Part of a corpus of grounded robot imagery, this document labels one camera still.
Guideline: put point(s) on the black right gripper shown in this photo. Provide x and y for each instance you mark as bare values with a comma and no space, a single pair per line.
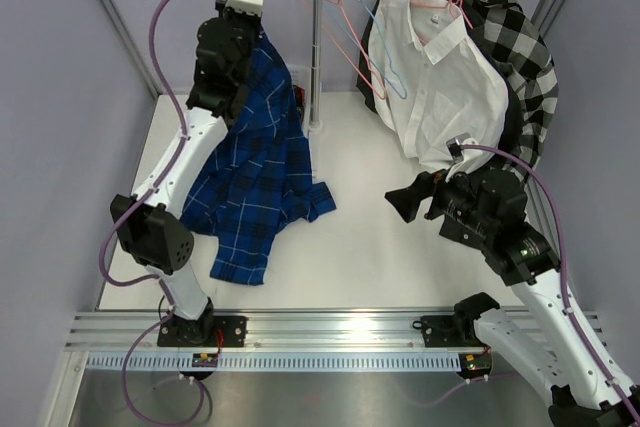
408,200

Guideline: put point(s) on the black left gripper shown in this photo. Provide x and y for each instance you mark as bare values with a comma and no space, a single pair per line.
227,13

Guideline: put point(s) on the red plaid shirt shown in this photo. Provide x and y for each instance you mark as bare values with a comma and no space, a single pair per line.
300,100

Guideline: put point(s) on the blue wire hanger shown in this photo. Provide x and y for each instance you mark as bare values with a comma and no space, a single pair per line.
381,83

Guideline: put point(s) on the blue plaid shirt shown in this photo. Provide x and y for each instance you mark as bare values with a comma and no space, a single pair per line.
258,180

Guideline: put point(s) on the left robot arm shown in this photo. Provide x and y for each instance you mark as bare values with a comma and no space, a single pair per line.
148,221

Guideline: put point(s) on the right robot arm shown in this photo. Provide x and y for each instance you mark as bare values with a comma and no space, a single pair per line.
575,376

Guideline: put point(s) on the black white checked shirt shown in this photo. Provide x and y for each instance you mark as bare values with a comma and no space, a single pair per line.
514,46

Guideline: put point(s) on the white plastic basket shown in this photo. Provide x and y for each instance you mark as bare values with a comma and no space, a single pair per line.
301,76

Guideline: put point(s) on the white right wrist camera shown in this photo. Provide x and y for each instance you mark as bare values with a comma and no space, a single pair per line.
466,156

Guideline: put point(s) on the white slotted cable duct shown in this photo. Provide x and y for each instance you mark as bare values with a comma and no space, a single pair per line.
277,362

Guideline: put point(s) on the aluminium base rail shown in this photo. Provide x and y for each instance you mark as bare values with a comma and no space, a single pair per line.
302,331

